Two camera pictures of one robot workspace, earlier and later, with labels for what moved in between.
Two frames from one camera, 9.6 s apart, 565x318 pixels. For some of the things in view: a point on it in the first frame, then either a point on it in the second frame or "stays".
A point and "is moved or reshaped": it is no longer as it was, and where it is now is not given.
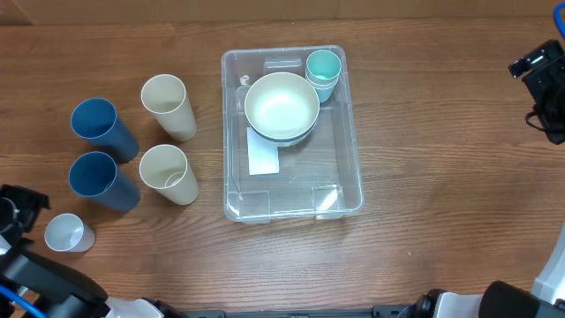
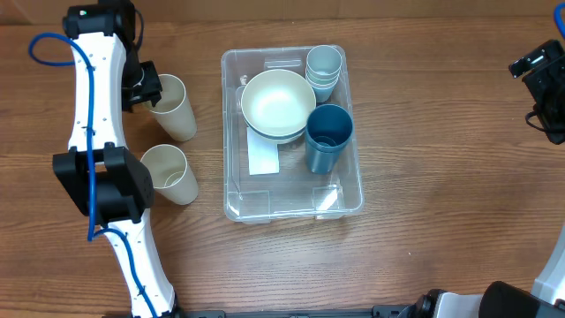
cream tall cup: [164, 95] stays
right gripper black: [552, 62] stays
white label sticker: [264, 157] stays
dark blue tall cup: [95, 120] is moved or reshaped
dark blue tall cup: [96, 176] is moved or reshaped
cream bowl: [282, 105] stays
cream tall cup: [164, 168] stays
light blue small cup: [324, 92] stays
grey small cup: [68, 233] -> [324, 60]
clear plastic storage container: [290, 146] stays
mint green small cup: [324, 64] -> [323, 82]
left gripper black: [30, 201] -> [150, 92]
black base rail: [379, 311] stays
